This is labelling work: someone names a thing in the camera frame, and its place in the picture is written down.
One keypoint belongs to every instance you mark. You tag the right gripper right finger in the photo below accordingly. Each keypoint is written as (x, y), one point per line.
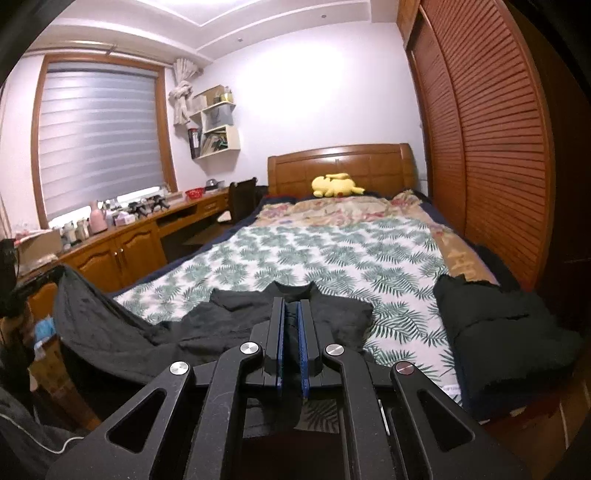
(395, 422)

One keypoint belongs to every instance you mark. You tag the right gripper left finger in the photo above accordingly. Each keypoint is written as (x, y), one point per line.
(188, 422)

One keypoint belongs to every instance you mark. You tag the black zip jacket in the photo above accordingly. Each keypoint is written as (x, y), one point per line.
(110, 353)

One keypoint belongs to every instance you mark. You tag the folded black garment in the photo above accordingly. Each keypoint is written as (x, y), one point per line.
(507, 348)

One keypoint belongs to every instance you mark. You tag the brown patterned blanket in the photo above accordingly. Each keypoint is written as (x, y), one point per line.
(460, 258)

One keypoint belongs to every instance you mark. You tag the wooden desk cabinet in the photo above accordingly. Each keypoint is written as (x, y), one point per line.
(120, 256)

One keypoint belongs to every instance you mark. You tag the palm leaf print bedspread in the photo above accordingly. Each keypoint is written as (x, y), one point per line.
(392, 263)

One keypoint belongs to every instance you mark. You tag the pink vase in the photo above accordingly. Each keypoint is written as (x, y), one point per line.
(97, 219)

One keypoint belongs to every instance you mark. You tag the spare black gripper on desk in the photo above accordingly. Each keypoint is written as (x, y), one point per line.
(147, 206)

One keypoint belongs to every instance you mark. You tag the floral quilt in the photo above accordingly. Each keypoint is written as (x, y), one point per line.
(343, 211)

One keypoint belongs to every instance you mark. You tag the red basket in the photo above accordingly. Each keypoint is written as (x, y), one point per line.
(195, 193)

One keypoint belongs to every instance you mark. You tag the dark desk chair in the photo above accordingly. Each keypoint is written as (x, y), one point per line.
(241, 201)

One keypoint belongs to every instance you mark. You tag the yellow plush toy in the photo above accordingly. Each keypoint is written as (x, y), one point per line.
(334, 186)

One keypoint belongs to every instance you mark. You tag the wooden headboard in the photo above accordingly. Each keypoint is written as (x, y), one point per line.
(384, 169)

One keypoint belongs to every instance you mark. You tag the grey zebra window blind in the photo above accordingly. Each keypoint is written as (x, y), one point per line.
(97, 134)

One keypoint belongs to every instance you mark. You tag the wooden louvered wardrobe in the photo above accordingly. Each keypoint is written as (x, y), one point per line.
(487, 125)

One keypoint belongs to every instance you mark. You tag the tied beige curtain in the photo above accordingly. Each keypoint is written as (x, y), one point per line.
(183, 71)

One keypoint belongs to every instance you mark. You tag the white wall shelf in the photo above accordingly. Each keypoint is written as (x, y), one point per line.
(212, 129)

